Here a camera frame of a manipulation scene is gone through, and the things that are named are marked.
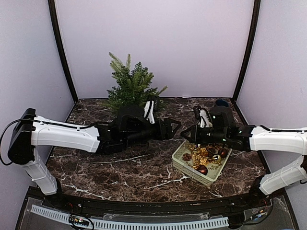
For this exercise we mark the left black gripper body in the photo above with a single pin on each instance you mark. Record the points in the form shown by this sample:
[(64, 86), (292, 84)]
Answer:
[(159, 135)]

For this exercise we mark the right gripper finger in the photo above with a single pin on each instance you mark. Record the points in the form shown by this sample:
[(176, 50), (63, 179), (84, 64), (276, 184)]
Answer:
[(189, 137), (191, 130)]

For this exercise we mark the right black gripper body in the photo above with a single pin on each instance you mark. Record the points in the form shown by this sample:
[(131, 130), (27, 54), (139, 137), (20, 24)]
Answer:
[(204, 138)]

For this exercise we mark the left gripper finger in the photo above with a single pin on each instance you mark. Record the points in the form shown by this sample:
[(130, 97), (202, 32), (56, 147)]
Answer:
[(172, 130), (170, 122)]

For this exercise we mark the small green christmas tree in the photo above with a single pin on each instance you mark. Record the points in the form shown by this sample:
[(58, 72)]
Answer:
[(134, 86)]

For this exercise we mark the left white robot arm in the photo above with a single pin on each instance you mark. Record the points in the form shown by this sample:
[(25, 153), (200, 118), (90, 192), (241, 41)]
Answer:
[(132, 126)]

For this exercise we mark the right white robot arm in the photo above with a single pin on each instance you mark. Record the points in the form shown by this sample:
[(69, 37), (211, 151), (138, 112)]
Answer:
[(217, 126)]

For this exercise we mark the brown pine cone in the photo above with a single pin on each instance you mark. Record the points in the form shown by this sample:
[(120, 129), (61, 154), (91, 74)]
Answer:
[(186, 157)]

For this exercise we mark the gold gift box ornament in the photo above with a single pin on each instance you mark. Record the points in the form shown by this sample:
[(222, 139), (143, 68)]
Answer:
[(199, 157)]

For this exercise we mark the brown bauble right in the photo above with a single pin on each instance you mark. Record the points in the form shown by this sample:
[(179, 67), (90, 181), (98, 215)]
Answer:
[(223, 152)]

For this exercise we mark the brown bauble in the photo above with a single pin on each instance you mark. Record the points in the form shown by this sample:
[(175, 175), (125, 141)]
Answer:
[(202, 169), (223, 152)]

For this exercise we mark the gold bauble right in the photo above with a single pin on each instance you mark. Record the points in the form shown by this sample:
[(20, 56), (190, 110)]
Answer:
[(216, 159)]

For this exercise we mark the pale green plastic basket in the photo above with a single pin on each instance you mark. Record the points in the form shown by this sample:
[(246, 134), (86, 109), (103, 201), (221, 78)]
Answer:
[(186, 167)]

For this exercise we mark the brown bauble front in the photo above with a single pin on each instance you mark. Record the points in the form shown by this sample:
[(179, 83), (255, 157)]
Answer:
[(202, 169)]

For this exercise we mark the dark blue mug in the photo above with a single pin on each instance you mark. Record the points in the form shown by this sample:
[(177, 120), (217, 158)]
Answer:
[(221, 102)]

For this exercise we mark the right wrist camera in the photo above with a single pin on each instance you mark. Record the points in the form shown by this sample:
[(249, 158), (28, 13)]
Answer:
[(203, 116)]

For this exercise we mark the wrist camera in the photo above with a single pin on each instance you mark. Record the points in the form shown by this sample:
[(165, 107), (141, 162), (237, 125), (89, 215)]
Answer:
[(203, 116), (150, 108)]

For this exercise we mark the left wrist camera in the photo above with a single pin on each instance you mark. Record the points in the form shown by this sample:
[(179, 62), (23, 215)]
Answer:
[(150, 108)]

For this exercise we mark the white cable duct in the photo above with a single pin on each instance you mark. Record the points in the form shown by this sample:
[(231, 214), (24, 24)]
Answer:
[(131, 222)]

